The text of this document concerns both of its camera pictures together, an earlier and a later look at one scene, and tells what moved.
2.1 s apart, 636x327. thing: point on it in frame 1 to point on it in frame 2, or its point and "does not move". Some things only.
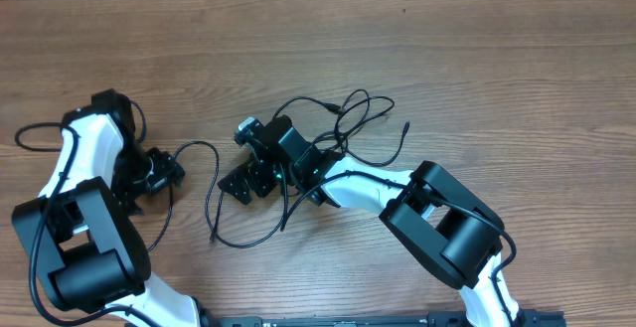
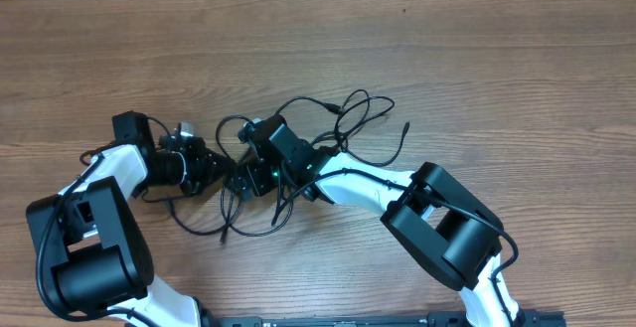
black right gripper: [252, 172] does not move
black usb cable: [214, 221] to [232, 197]
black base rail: [444, 319] does not move
